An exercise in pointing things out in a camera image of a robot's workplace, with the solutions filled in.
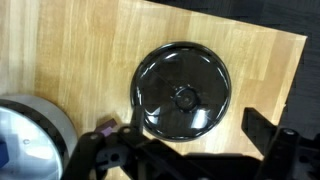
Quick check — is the black round glossy lid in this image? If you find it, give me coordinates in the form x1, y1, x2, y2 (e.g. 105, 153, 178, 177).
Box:
129, 41, 232, 143

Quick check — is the grey metal bowl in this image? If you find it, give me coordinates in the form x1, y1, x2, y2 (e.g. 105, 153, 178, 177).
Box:
0, 94, 79, 180

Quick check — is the purple wooden cube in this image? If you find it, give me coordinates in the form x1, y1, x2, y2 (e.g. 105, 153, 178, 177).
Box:
95, 119, 118, 138

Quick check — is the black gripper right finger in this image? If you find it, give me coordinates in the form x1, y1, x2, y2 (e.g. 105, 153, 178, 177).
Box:
241, 107, 301, 180

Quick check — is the blue wooden cube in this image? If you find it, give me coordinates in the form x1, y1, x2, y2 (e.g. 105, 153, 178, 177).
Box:
0, 139, 9, 169

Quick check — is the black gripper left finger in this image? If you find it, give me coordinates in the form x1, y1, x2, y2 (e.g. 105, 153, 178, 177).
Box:
61, 105, 183, 180

